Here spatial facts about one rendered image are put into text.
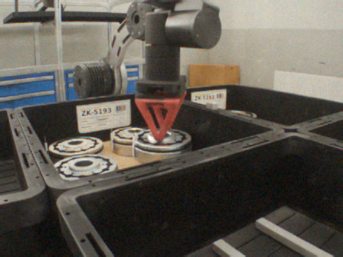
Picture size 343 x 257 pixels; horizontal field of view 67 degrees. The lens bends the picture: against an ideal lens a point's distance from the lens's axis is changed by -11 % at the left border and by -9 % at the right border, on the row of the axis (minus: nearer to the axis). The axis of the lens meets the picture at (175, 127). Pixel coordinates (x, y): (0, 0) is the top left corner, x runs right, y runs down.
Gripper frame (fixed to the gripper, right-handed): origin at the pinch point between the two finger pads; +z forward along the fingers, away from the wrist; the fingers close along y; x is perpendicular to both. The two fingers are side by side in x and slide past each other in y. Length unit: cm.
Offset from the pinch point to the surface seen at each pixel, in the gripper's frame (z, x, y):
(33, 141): -4.3, 11.4, -19.6
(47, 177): -4.7, 3.5, -28.0
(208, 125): -1.5, -7.9, 0.4
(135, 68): 13, 73, 207
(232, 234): 5.4, -12.6, -18.9
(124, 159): 6.4, 7.5, 0.5
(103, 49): -2, 134, 270
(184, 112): -2.1, -2.9, 5.4
